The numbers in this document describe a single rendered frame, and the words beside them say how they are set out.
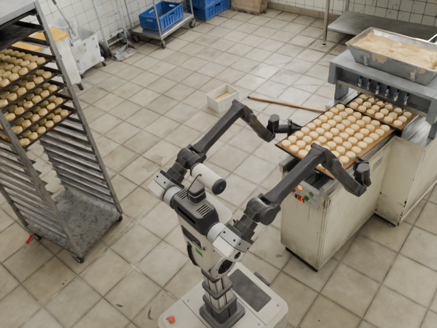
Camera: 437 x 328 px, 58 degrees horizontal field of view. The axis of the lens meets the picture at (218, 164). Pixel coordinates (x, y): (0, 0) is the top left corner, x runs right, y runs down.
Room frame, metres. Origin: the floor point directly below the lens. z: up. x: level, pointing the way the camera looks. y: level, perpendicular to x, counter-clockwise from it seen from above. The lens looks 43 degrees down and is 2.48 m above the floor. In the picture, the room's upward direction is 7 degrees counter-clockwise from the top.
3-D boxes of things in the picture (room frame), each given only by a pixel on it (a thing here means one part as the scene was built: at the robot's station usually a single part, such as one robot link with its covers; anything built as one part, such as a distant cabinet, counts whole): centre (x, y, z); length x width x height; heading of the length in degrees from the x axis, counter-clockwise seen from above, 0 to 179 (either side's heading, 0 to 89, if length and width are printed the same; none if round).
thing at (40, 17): (2.14, 0.83, 0.97); 0.03 x 0.03 x 1.70; 55
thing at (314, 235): (1.76, -0.75, 0.45); 0.70 x 0.34 x 0.90; 128
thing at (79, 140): (2.29, 1.10, 0.87); 0.64 x 0.03 x 0.03; 55
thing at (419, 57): (2.07, -1.15, 1.28); 0.54 x 0.27 x 0.06; 38
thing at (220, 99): (3.66, -0.14, 0.08); 0.30 x 0.22 x 0.16; 122
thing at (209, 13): (6.31, -0.18, 0.10); 0.60 x 0.40 x 0.20; 134
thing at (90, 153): (2.29, 1.10, 0.78); 0.64 x 0.03 x 0.03; 55
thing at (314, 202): (1.54, -0.46, 0.77); 0.24 x 0.04 x 0.14; 38
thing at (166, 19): (5.68, 0.53, 0.29); 0.56 x 0.38 x 0.20; 144
